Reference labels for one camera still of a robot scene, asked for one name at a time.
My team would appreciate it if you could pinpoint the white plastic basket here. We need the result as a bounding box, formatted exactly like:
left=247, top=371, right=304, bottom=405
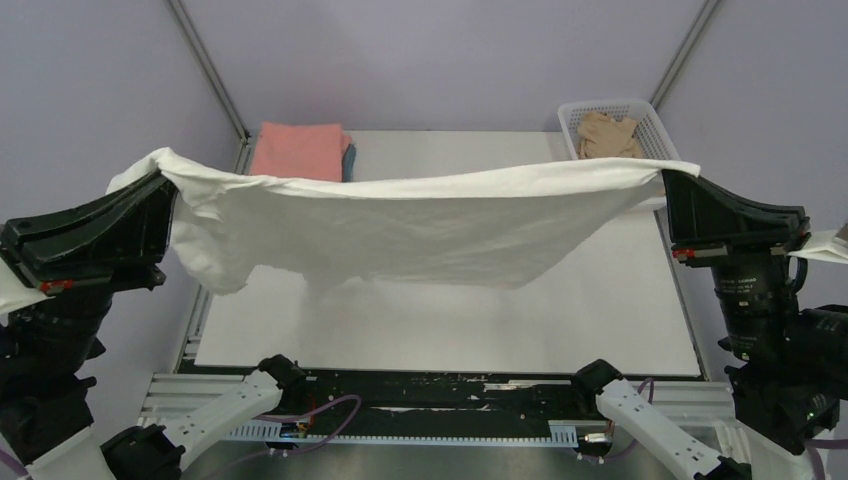
left=557, top=99, right=690, bottom=213

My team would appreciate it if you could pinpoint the aluminium frame rail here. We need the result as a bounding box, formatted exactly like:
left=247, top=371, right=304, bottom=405
left=138, top=374, right=751, bottom=463

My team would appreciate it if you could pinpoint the corner frame post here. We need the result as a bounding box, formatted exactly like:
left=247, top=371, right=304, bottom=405
left=649, top=0, right=724, bottom=110
left=164, top=0, right=250, bottom=144

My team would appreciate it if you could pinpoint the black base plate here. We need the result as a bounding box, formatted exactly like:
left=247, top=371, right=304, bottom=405
left=276, top=368, right=607, bottom=435

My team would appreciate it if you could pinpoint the white t shirt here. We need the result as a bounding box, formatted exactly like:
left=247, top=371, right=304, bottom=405
left=108, top=148, right=700, bottom=295

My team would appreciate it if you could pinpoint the folded pink t shirt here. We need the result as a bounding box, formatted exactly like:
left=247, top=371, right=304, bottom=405
left=249, top=122, right=352, bottom=182

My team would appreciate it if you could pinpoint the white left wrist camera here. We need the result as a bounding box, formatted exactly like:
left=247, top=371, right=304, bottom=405
left=0, top=260, right=49, bottom=314

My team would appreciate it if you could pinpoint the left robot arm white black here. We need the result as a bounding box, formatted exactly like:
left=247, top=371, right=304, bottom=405
left=1, top=171, right=306, bottom=479

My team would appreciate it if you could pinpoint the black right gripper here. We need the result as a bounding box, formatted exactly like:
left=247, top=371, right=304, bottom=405
left=653, top=157, right=799, bottom=356

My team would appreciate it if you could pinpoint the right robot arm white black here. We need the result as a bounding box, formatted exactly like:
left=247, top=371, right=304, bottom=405
left=570, top=170, right=847, bottom=479

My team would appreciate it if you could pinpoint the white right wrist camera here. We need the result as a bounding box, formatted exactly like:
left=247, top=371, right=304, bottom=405
left=789, top=223, right=847, bottom=265

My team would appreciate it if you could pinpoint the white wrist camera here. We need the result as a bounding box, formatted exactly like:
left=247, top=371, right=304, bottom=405
left=789, top=223, right=847, bottom=265
left=0, top=260, right=49, bottom=314

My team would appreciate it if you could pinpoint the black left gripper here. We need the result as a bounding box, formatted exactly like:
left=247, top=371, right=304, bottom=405
left=7, top=157, right=191, bottom=371

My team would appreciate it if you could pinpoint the beige t shirt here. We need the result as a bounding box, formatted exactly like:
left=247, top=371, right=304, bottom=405
left=577, top=111, right=644, bottom=159

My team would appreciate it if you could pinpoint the left corner frame post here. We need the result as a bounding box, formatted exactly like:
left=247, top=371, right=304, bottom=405
left=164, top=0, right=250, bottom=144

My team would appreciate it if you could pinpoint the right corner frame post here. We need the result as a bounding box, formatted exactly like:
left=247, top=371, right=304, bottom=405
left=649, top=0, right=724, bottom=110

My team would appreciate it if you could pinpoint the white slotted cable duct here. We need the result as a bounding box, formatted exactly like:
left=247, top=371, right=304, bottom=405
left=223, top=420, right=579, bottom=449

